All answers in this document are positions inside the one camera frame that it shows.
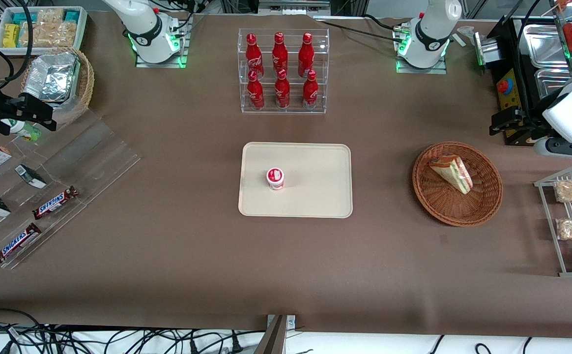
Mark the triangle sandwich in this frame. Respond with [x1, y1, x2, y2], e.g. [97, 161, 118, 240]
[429, 154, 474, 195]

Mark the tan wicker basket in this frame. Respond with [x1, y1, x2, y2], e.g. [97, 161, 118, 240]
[20, 46, 95, 124]

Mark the brown round wicker basket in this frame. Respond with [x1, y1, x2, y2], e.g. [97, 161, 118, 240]
[412, 141, 504, 227]

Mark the beige plastic tray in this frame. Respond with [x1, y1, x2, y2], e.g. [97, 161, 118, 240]
[238, 142, 353, 219]

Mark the yellow emergency stop box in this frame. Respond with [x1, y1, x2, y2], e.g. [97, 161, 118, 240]
[496, 68, 519, 139]

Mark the green white plastic bottle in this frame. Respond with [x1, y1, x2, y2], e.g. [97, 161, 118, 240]
[1, 118, 42, 143]

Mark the aluminium foil container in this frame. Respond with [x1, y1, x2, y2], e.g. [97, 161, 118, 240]
[23, 51, 81, 103]

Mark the steel pan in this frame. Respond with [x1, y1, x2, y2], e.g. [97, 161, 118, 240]
[521, 23, 571, 70]
[534, 68, 572, 100]

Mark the yellow snack pack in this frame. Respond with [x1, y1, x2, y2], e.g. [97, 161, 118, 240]
[2, 23, 21, 49]

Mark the clear acrylic stepped display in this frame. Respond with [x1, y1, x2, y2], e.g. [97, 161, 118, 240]
[0, 107, 142, 270]

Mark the silver control box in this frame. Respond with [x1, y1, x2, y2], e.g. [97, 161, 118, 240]
[473, 33, 501, 67]

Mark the clear cracker pack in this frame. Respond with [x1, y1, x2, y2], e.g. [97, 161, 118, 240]
[36, 8, 65, 25]
[20, 22, 78, 48]

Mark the Snickers chocolate bar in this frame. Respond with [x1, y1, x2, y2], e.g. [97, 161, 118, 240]
[31, 185, 79, 220]
[0, 222, 42, 266]

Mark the white plastic bin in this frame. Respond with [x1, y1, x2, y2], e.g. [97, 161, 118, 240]
[0, 5, 88, 56]

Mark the red cola bottle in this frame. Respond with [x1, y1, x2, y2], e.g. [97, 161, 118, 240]
[246, 70, 266, 111]
[245, 33, 265, 79]
[274, 69, 291, 110]
[298, 32, 315, 78]
[302, 70, 319, 111]
[272, 32, 289, 74]

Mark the clear acrylic bottle rack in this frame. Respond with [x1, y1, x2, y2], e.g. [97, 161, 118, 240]
[237, 28, 330, 115]

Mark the red white yogurt cup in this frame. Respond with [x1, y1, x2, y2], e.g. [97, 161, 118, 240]
[266, 167, 286, 191]

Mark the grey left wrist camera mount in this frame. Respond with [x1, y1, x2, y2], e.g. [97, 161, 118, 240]
[534, 137, 572, 161]

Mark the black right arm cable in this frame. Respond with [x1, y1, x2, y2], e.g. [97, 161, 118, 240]
[0, 0, 35, 90]

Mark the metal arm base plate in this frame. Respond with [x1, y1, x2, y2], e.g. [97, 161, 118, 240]
[135, 14, 194, 69]
[395, 20, 448, 75]

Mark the grey wire rack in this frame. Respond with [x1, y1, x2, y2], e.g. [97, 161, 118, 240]
[534, 163, 572, 278]

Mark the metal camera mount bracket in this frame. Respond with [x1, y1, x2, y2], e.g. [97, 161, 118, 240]
[256, 314, 297, 354]

